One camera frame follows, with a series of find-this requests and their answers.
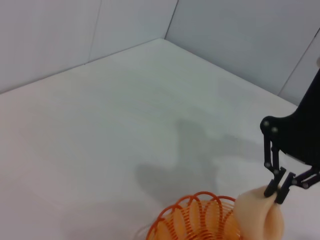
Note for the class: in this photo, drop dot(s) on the beige bread bun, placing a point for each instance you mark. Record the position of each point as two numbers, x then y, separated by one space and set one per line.
252 212

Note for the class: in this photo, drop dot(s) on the orange woven oval basket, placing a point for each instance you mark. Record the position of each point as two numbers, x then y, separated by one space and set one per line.
185 220

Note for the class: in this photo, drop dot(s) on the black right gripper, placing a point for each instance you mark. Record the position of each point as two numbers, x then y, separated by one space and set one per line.
303 135

